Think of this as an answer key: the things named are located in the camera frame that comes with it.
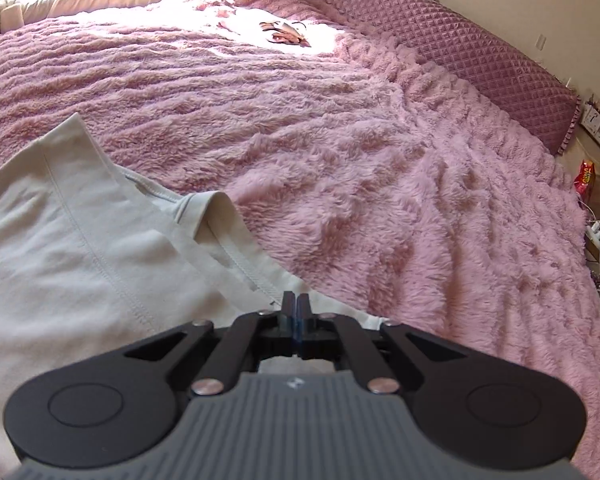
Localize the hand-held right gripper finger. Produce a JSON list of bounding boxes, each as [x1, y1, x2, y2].
[[122, 290, 297, 396], [296, 290, 468, 396]]

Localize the white printed sweatshirt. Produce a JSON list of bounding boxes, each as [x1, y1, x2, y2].
[[0, 112, 381, 480]]

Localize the pink fluffy blanket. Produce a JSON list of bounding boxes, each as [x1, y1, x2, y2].
[[0, 0, 600, 480]]

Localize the brown pink hair clip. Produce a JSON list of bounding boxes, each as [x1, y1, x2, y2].
[[259, 20, 313, 48]]

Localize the red snack bag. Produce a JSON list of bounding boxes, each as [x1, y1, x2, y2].
[[574, 160, 597, 197]]

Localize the pink quilted headboard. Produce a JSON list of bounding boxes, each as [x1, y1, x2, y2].
[[266, 0, 582, 157]]

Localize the pale pink quilt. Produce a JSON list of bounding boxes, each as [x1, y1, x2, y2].
[[10, 0, 193, 27]]

